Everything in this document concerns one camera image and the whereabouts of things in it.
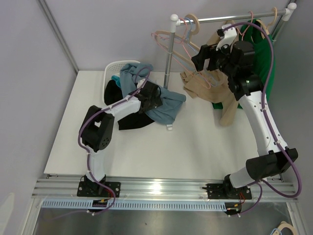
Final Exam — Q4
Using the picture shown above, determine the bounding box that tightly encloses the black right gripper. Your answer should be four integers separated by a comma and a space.
192, 39, 237, 78

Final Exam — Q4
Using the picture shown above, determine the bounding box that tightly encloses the grey blue t shirt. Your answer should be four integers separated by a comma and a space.
119, 63, 186, 125

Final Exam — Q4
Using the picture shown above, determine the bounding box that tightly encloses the teal t shirt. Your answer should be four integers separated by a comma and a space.
111, 75, 121, 89

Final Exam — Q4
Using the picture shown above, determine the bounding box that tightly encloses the black t shirt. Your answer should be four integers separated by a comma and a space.
104, 80, 154, 130

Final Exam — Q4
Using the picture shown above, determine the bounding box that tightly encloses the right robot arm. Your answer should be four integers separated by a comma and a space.
192, 41, 298, 198

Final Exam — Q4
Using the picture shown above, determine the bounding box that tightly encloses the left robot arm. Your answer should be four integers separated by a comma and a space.
77, 81, 162, 198

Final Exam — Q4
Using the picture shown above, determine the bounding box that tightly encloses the beige t shirt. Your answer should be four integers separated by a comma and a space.
180, 21, 242, 127

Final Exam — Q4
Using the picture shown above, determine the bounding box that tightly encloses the green t shirt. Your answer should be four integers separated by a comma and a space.
212, 19, 275, 109

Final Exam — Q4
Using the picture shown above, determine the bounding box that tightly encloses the beige hanger on floor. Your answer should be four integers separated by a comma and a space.
270, 221, 298, 235

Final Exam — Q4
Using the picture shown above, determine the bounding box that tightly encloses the silver white clothes rack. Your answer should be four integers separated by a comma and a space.
152, 1, 297, 88

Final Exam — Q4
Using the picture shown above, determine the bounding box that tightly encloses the white perforated plastic basket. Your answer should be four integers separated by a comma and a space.
101, 60, 140, 104

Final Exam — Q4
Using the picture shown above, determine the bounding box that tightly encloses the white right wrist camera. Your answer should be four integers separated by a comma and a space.
216, 25, 237, 50

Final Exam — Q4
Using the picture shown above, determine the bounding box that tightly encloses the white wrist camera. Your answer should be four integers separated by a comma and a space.
137, 79, 147, 90
216, 25, 237, 50

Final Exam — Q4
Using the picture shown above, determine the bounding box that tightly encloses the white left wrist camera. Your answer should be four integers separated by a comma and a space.
137, 79, 147, 90

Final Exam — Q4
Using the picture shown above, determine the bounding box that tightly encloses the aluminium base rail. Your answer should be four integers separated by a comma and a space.
31, 173, 298, 203

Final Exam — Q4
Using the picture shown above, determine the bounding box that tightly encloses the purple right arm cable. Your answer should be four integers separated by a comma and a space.
221, 22, 303, 217

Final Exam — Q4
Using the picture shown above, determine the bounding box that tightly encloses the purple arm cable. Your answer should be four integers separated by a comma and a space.
77, 67, 152, 216
221, 22, 303, 217

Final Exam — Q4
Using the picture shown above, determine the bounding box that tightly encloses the white slotted cable duct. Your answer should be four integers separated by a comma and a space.
42, 199, 226, 212

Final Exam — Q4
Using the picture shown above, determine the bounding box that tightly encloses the grey wall corner profile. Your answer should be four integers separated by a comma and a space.
36, 0, 79, 74

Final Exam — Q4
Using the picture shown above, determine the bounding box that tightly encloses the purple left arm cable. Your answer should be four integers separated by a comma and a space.
77, 67, 152, 216

